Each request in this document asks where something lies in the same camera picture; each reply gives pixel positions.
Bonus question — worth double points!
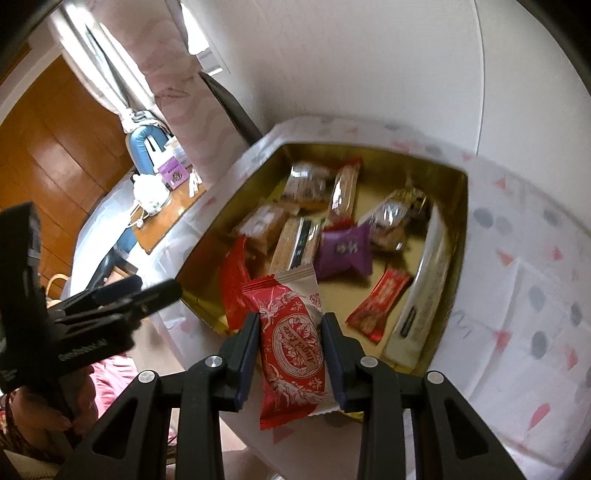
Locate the clear nut packet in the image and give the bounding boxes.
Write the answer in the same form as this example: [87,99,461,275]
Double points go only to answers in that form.
[281,161,334,209]

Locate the small red snack bar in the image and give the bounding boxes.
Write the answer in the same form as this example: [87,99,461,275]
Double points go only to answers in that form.
[345,268,413,345]

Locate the window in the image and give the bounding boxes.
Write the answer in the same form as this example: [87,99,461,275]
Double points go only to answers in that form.
[178,0,232,77]

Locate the white sheer curtain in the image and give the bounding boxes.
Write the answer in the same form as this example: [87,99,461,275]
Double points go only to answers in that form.
[48,4,155,123]

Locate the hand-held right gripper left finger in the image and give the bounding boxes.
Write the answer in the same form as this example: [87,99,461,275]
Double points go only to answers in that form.
[58,312,262,480]

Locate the purple snack packet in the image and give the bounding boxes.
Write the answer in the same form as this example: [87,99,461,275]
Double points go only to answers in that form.
[318,223,373,281]

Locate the brown cake packet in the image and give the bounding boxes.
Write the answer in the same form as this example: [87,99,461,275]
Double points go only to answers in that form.
[235,204,288,256]

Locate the pink patterned curtain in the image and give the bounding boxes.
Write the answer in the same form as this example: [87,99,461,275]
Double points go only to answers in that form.
[104,0,252,188]

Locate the person's left hand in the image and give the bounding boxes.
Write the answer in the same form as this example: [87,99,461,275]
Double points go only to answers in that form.
[14,364,100,439]

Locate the red and white pastry packet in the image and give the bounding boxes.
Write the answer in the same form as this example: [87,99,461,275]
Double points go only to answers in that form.
[241,263,340,431]

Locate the purple box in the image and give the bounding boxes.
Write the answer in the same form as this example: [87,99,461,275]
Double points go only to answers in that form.
[158,157,189,191]

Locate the blue chair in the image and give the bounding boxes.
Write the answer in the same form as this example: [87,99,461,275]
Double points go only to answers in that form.
[111,122,171,264]

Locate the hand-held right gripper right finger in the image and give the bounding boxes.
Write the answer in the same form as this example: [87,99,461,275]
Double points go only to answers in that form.
[322,312,513,480]

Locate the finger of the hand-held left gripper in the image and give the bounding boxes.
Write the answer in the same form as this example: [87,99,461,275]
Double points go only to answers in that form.
[92,279,183,324]
[60,274,144,318]

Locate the silver snack packet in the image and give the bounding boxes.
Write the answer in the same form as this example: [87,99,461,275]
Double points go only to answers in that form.
[361,196,413,252]

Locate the white stick packet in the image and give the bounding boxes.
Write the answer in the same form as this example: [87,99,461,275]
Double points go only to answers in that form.
[382,202,454,366]

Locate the wooden desk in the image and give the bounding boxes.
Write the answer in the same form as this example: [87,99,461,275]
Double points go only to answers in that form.
[134,182,208,254]

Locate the person's left forearm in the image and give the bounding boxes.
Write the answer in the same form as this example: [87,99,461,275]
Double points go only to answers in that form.
[0,392,58,462]

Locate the long red-ended snack packet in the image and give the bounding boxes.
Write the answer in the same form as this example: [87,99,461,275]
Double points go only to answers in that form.
[327,158,364,223]

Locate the white kettle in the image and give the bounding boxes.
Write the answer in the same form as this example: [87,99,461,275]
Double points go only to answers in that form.
[133,173,171,217]

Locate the plain red snack packet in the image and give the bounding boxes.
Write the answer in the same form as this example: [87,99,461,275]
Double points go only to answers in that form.
[218,235,254,332]

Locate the black and gold snack packet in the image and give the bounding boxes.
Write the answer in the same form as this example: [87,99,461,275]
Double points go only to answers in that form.
[392,186,429,210]

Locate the gold tin box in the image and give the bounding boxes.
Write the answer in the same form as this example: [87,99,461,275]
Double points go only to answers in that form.
[175,142,469,374]

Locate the pink cloth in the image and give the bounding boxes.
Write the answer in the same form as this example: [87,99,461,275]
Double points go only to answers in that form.
[90,357,178,444]

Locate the clear cracker packet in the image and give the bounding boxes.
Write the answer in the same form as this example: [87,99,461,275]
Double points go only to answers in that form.
[268,217,324,278]

